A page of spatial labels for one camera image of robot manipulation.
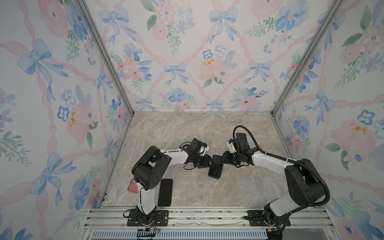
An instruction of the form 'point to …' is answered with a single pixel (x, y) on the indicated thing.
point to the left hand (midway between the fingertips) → (213, 164)
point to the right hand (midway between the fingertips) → (222, 158)
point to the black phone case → (215, 169)
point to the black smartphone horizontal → (215, 169)
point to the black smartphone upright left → (165, 193)
